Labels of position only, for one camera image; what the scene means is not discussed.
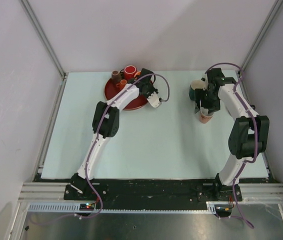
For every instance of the round red tray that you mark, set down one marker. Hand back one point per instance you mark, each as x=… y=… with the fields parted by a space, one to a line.
x=110 y=90

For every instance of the small circuit board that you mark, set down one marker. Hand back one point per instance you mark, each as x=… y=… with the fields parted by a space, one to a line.
x=86 y=206

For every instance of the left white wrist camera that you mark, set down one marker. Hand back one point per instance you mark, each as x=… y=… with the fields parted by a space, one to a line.
x=154 y=100

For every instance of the small pink square mug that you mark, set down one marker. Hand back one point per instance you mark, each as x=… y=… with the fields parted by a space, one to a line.
x=205 y=116

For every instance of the brown patterned mug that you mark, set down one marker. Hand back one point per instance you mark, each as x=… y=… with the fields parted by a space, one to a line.
x=116 y=76

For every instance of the dark green mug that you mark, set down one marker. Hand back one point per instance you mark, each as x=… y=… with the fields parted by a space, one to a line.
x=195 y=86

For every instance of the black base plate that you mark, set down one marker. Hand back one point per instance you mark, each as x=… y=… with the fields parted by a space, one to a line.
x=156 y=194

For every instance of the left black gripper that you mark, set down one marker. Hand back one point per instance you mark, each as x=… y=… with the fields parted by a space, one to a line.
x=152 y=90

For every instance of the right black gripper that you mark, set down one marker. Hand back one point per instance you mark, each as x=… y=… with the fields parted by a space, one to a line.
x=213 y=107

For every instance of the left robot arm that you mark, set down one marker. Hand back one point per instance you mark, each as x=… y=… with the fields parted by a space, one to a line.
x=106 y=122

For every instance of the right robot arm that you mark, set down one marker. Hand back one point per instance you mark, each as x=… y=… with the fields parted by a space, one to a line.
x=248 y=137

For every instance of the small orange cup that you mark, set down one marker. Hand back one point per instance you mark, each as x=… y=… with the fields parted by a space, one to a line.
x=121 y=84

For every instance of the large red mug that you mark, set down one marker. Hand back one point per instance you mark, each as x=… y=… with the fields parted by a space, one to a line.
x=129 y=72

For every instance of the aluminium frame rail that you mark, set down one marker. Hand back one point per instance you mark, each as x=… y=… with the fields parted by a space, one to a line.
x=54 y=192

